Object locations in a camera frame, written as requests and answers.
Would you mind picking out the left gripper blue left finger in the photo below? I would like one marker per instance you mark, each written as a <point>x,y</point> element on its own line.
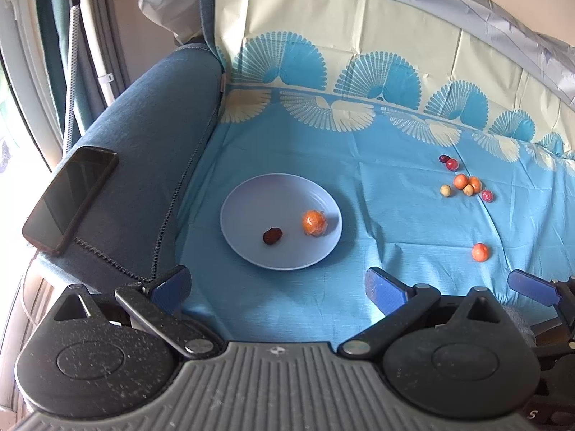
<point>169,290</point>

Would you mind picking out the small yellow-green fruit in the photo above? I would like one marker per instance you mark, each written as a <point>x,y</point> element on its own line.
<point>445,191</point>

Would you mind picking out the orange kumquat fruit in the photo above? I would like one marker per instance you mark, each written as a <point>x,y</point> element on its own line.
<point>460,181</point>

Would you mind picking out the grey plastic cover sheet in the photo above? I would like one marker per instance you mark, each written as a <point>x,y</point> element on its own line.
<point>548,59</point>

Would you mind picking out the teal curtain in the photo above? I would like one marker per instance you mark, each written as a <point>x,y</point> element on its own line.
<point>53,20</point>

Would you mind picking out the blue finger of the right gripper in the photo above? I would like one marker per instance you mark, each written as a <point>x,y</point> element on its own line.
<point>534,288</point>

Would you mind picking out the small pale yellow fruit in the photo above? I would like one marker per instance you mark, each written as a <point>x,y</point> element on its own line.
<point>468,190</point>

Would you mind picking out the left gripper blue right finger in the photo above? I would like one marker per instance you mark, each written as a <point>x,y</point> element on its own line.
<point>385,291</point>

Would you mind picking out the blue fabric sofa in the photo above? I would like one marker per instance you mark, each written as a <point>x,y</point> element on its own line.
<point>159,127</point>

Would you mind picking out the pink lychee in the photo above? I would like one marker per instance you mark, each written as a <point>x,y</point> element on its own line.
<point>486,196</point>

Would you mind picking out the blue fan-pattern cloth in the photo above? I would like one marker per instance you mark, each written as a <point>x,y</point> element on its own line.
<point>362,97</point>

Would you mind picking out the black smartphone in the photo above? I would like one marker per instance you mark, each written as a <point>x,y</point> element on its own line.
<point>59,211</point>

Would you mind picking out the light blue round plate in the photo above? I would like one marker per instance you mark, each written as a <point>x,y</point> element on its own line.
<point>279,200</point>

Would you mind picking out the red cherry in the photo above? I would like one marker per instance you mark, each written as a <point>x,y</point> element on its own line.
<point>452,164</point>

